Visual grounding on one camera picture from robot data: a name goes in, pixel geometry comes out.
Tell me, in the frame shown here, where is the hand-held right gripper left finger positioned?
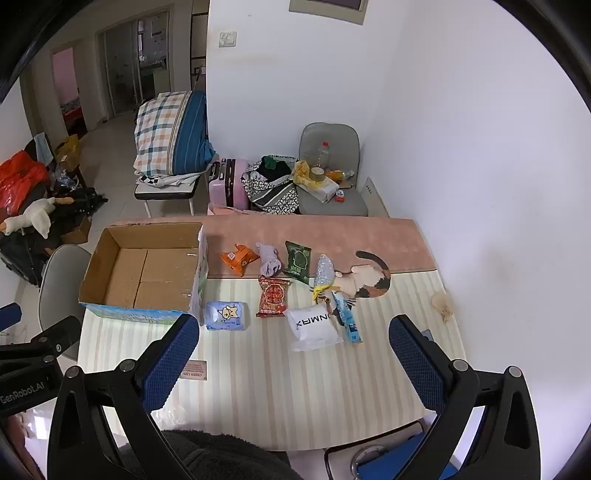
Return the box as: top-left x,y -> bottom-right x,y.
47,313 -> 200,480

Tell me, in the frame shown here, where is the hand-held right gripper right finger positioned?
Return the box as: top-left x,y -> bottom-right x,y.
389,315 -> 541,480

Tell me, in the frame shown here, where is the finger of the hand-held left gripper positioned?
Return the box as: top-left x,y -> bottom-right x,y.
0,302 -> 23,333
0,316 -> 83,367

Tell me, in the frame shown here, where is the blue tissue pack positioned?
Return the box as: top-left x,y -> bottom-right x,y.
204,301 -> 246,332

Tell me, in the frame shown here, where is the blue plastic packet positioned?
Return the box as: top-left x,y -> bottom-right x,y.
330,291 -> 363,344

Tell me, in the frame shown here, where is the white soft pouch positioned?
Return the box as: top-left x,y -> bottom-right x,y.
284,305 -> 345,352

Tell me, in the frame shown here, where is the orange snack packet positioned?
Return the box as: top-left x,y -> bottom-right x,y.
220,244 -> 258,278

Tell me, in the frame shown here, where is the red snack packet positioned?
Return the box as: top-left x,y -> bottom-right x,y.
256,276 -> 293,318

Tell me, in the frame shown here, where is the clear silver plastic packet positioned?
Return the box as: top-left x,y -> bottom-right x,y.
311,254 -> 342,303

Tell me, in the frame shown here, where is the purple sock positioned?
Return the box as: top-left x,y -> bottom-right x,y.
255,242 -> 283,278

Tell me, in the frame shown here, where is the green snack packet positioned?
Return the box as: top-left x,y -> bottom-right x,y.
283,240 -> 313,284

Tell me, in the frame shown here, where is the grey round-back chair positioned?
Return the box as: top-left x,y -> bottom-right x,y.
39,244 -> 93,361

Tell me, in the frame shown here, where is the blue chair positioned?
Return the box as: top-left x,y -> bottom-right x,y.
323,418 -> 462,480

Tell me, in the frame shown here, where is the small brown cardboard box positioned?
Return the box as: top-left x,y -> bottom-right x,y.
60,217 -> 93,245

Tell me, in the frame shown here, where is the white goose plush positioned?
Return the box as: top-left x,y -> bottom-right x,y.
0,197 -> 75,240

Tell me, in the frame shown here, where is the person's dark fleece clothing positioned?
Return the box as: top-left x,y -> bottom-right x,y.
117,429 -> 305,480

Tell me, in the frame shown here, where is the red plastic bag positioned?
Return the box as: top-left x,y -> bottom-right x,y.
0,151 -> 51,215

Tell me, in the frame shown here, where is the black seat bench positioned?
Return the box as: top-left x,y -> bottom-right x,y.
135,178 -> 207,217

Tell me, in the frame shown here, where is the white slotted panel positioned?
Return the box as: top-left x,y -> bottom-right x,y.
362,176 -> 391,219

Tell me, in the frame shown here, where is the light blue cloth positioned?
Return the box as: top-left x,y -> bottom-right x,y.
33,133 -> 55,166

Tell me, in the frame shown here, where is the white printed cloth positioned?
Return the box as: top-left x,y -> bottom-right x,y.
136,170 -> 201,189

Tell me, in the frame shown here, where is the pink suitcase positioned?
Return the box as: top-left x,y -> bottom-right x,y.
208,158 -> 252,214

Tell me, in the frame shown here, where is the black white patterned bag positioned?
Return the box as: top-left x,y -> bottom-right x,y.
241,154 -> 302,215

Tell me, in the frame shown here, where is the dark clothes bundle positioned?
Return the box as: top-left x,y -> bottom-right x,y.
256,156 -> 296,182

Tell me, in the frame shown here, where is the yellow plastic bag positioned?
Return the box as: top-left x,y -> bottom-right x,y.
293,160 -> 324,190

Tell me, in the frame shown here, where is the blue striped folded quilt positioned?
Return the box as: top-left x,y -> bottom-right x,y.
172,90 -> 216,176

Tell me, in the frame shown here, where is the plaid folded quilt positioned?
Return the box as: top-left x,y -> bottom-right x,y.
134,91 -> 192,177

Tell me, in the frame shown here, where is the grey padded chair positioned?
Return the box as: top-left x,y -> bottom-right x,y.
298,122 -> 369,217

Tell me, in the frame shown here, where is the wall electrical panel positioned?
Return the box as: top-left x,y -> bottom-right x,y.
288,0 -> 369,26

